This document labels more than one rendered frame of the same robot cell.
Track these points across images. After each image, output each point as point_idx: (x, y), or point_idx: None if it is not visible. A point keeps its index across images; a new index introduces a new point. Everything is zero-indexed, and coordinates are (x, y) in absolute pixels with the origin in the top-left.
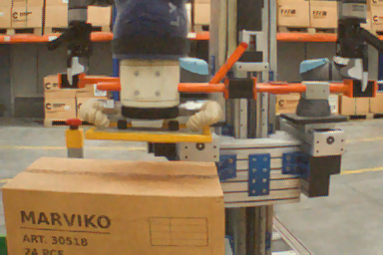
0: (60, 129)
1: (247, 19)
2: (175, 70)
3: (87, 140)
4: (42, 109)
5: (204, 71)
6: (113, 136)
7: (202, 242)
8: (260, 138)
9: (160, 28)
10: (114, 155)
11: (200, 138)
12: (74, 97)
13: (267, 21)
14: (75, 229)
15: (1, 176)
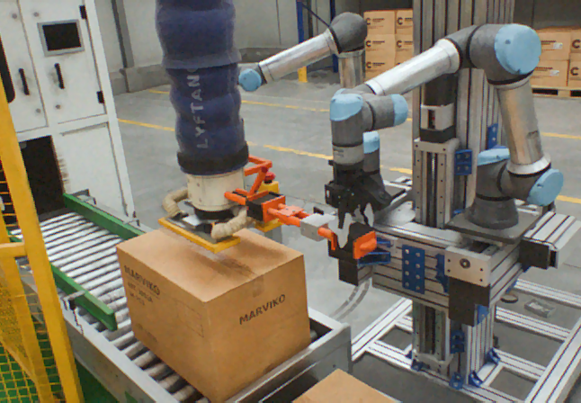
0: (535, 101)
1: (425, 91)
2: (218, 181)
3: (554, 121)
4: None
5: (367, 149)
6: (169, 228)
7: (201, 333)
8: (431, 228)
9: (190, 149)
10: (565, 149)
11: (209, 247)
12: (567, 58)
13: (468, 88)
14: (146, 289)
15: (397, 164)
